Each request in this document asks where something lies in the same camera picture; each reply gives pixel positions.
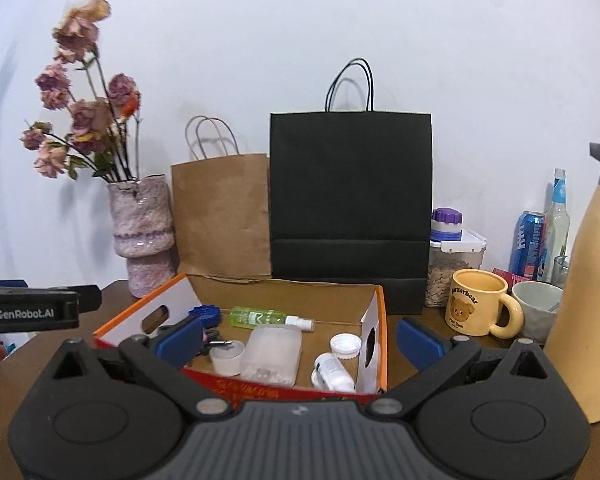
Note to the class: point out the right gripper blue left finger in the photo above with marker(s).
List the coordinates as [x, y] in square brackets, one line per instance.
[157, 362]

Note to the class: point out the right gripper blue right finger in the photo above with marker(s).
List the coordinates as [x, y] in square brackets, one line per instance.
[441, 363]

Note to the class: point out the white tube bottle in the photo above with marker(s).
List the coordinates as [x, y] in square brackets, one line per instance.
[330, 375]

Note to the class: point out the blue ribbed bottle cap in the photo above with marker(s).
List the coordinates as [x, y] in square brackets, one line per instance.
[209, 315]

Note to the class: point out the white tape roll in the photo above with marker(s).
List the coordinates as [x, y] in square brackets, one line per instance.
[226, 357]

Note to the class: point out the yellow bear mug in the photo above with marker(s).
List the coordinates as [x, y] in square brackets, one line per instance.
[479, 305]

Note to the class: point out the green spray bottle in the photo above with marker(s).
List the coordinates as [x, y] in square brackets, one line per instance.
[250, 318]

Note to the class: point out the white ribbed bottle cap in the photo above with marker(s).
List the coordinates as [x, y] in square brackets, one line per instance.
[345, 346]

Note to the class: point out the red orange cardboard box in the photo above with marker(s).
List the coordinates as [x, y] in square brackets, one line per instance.
[334, 309]

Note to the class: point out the clear food storage container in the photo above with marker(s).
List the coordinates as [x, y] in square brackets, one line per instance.
[445, 258]

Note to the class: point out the translucent plastic box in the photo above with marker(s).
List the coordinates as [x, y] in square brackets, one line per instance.
[272, 355]

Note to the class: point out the small red box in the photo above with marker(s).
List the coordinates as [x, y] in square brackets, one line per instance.
[510, 278]

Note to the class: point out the grey ceramic cup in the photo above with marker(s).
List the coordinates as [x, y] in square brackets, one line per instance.
[540, 303]

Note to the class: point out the pink textured ceramic vase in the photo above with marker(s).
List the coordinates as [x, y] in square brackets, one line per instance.
[143, 228]

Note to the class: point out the purple lidded small jar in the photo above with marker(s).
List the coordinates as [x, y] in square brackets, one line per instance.
[446, 224]

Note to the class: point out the blue drink can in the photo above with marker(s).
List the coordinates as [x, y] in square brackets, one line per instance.
[527, 241]

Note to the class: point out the beige thermos jug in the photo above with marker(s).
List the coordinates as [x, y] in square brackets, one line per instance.
[573, 346]

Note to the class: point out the clear drinking glass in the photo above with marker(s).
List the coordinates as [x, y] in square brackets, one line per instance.
[560, 271]

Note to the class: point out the brown paper bag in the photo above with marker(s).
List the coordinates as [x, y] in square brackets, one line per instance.
[221, 216]

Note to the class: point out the clear glass bottle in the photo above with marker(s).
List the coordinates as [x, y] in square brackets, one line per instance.
[556, 227]

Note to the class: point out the black paper bag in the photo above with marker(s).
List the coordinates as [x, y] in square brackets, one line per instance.
[350, 199]

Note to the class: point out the dried pink flower bouquet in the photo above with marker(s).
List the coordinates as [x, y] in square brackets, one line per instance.
[104, 131]

